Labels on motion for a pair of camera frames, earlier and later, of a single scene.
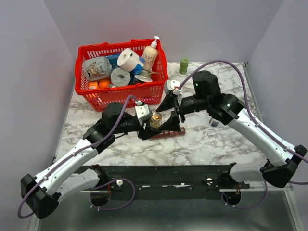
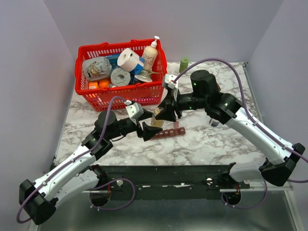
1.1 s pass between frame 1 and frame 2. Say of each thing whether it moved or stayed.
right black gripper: moved
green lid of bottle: stayed
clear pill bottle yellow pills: stayed
